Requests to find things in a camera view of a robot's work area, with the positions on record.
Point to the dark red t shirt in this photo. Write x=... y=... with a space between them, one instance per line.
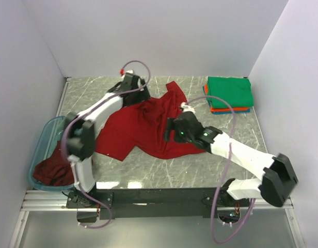
x=55 y=170

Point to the clear blue plastic bin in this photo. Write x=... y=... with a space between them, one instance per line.
x=50 y=135

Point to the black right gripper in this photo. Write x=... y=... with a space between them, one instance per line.
x=173 y=124

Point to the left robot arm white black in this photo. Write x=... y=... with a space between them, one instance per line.
x=78 y=142

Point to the folded orange t shirt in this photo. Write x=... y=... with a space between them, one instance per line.
x=223 y=110

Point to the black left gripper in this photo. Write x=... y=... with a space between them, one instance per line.
x=143 y=95

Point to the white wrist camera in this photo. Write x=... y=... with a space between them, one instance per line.
x=124 y=71
x=185 y=107

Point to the folded green t shirt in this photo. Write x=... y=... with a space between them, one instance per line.
x=235 y=91

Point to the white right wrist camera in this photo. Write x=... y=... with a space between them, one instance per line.
x=185 y=107

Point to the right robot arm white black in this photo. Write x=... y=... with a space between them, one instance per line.
x=275 y=177

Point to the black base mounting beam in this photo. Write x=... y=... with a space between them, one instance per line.
x=142 y=203

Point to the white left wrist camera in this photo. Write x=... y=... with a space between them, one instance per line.
x=124 y=71

